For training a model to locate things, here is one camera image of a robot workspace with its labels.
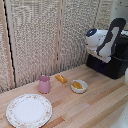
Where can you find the pink cup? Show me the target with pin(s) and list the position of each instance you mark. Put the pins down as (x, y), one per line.
(44, 85)

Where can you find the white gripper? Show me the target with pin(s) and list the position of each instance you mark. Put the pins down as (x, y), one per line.
(101, 56)

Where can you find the black air fryer drawer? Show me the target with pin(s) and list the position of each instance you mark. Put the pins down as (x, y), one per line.
(100, 68)

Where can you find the white blurry object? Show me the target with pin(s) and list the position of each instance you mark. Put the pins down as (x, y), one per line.
(122, 120)

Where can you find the yellow food piece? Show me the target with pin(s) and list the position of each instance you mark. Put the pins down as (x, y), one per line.
(61, 78)
(77, 85)

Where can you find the small white bowl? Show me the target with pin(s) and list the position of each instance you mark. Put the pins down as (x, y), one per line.
(79, 88)

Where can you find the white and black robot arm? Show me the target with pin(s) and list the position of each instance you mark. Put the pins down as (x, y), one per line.
(108, 36)

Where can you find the floral rimmed white plate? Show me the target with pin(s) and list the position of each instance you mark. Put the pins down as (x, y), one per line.
(29, 110)

